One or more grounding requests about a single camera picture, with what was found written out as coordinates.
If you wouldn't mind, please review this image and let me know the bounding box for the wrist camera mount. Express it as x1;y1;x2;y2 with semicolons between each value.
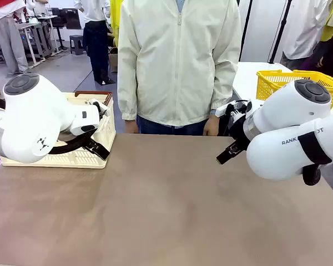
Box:
215;99;253;119
88;98;111;120

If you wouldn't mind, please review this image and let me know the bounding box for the white-top workshop desk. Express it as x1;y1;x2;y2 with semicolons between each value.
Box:
15;15;59;67

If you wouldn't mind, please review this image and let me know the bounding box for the yellow hanging cloth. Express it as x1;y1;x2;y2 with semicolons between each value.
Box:
110;0;123;47

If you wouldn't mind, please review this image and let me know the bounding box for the person in cream jacket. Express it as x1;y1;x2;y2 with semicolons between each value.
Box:
117;0;243;136

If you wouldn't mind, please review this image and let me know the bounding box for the person's left forearm cream sleeve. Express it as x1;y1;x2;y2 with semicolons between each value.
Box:
210;60;241;111

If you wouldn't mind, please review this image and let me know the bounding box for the small cardboard box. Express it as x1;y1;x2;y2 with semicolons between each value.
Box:
108;52;119;73

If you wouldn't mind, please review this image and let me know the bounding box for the yellow plastic shopping basket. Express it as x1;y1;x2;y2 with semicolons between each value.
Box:
256;69;333;109

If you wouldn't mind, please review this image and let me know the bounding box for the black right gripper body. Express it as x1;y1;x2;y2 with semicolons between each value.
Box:
227;109;252;147

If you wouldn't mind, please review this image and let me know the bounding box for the cream basket with brown handles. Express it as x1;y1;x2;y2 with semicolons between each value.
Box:
0;90;117;169

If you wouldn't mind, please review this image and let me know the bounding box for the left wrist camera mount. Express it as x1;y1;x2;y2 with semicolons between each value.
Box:
88;98;111;120

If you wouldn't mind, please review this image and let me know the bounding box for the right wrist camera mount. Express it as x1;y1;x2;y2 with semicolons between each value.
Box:
215;99;253;119

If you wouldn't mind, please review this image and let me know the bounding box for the black tripod pole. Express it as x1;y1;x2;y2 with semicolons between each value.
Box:
269;0;294;64

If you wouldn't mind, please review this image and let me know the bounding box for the black monitor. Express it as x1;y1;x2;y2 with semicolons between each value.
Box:
65;8;83;30

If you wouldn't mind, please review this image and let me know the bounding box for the person's left hand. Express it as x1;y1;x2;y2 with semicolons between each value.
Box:
203;114;220;137

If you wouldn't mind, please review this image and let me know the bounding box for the black slanted pole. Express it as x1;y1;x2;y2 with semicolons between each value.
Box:
238;0;253;62

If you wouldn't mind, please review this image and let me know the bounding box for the person in white shirt grey trousers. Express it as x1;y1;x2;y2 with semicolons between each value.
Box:
280;0;333;71

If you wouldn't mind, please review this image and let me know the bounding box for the person's right hand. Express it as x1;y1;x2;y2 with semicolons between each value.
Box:
124;119;140;135

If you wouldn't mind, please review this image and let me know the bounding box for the dark grey stool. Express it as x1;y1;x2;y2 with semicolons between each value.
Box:
69;34;85;55

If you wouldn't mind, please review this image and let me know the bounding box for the person in white shirt dark trousers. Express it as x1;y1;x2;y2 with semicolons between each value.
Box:
73;0;116;85

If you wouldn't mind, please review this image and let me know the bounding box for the white side table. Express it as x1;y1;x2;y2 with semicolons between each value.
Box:
231;61;333;113

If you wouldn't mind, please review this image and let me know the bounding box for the person's right forearm cream sleeve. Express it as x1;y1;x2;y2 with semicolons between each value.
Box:
117;63;141;122

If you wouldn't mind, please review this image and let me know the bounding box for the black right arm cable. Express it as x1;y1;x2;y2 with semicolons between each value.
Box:
301;162;322;186

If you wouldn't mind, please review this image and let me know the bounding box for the black office chair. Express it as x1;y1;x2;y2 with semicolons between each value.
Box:
51;8;69;52

